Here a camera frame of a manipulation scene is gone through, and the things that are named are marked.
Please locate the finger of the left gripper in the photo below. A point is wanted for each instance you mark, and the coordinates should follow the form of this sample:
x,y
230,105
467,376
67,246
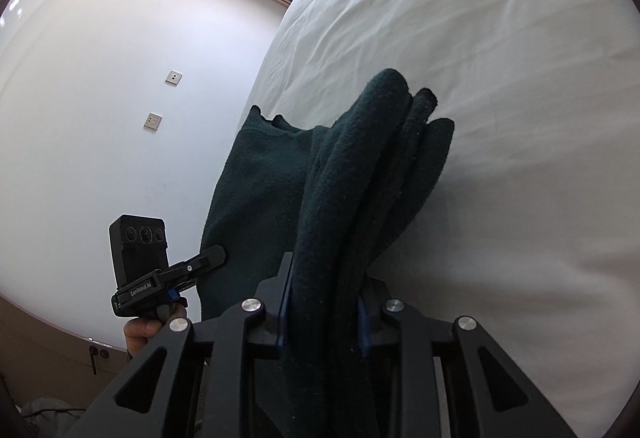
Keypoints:
x,y
195,265

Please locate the wooden door with handle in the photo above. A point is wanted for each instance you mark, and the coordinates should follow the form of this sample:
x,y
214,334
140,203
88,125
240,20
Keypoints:
x,y
41,360

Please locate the upper wall socket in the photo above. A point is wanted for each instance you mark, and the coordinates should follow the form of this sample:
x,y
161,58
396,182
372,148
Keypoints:
x,y
173,78

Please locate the person's left hand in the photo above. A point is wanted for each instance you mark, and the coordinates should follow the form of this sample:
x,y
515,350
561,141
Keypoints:
x,y
139,331

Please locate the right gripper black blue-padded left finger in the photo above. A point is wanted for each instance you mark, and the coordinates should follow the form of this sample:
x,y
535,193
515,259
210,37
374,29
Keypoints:
x,y
198,379

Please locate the wall socket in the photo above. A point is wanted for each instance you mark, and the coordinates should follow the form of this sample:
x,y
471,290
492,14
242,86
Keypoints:
x,y
173,78
152,122

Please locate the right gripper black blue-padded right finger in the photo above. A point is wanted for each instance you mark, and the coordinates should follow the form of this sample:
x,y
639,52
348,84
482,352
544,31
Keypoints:
x,y
432,378

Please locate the dark green knit sweater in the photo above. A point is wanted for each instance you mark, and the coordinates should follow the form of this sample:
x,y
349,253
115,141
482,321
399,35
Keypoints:
x,y
337,198

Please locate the white bed sheet mattress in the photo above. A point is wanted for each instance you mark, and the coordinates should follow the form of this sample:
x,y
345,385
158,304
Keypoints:
x,y
533,227

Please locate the lower wall socket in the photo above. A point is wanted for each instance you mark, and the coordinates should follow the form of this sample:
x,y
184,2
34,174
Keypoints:
x,y
152,122

